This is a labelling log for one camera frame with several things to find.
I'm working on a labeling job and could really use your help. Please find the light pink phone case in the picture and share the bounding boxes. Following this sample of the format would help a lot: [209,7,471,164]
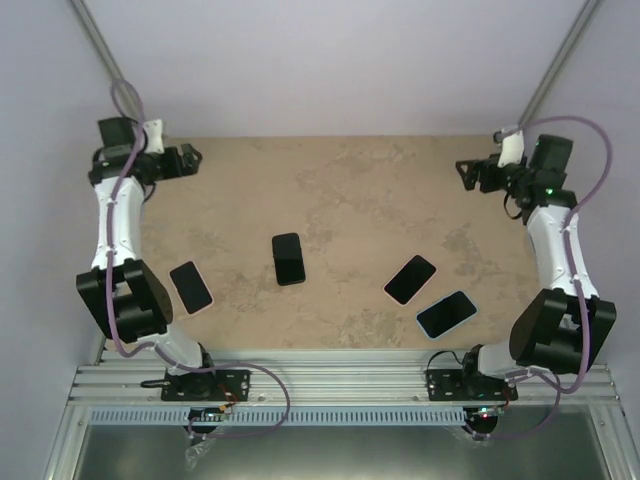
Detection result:
[169,261,214,315]

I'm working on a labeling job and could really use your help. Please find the phone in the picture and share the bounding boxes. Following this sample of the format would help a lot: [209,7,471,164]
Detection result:
[271,232,306,286]
[383,255,437,306]
[416,291,478,340]

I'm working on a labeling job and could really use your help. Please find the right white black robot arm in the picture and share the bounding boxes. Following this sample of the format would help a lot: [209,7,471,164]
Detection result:
[455,132,617,399]

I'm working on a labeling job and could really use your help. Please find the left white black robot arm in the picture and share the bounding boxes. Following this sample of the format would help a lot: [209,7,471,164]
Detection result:
[76,116,219,399]

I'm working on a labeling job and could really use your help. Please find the phone in pink case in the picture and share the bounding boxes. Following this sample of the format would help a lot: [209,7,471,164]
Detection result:
[383,255,437,306]

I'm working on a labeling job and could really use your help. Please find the phone in blue case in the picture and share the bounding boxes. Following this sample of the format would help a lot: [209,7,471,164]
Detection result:
[416,291,478,340]

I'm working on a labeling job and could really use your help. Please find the right small circuit board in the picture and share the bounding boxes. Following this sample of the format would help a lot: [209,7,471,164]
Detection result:
[471,405,505,419]

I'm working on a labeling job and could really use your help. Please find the small circuit board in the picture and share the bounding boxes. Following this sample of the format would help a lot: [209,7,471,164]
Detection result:
[187,404,233,423]
[471,405,505,419]

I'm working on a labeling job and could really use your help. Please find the left small circuit board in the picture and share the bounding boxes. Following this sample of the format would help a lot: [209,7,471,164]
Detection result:
[187,404,233,423]

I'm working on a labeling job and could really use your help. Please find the clear plastic bag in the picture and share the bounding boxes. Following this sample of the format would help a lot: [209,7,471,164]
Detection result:
[185,434,215,471]

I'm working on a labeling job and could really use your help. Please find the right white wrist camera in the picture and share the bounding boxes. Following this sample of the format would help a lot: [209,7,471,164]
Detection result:
[493,126,524,168]

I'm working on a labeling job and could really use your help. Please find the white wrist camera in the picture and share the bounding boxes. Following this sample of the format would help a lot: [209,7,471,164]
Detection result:
[493,126,524,168]
[143,119,165,154]

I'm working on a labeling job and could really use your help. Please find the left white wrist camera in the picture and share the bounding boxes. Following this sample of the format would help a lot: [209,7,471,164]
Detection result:
[143,119,165,154]

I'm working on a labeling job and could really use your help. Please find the left aluminium corner post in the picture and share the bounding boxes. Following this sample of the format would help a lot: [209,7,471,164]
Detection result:
[68,0,132,109]

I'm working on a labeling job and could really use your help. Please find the aluminium corner post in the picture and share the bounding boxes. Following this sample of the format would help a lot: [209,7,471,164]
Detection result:
[518,0,604,125]
[68,0,132,109]

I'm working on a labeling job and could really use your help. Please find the right aluminium corner post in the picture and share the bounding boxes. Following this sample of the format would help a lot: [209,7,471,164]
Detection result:
[518,0,604,125]

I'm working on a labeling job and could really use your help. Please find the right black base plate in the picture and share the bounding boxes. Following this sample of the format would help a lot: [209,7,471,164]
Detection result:
[426,369,519,402]

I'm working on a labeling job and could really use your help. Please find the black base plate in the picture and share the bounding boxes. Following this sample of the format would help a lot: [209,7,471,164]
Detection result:
[426,369,519,402]
[160,370,250,403]

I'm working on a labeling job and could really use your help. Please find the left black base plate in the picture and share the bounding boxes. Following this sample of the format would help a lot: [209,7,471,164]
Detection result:
[160,370,250,403]

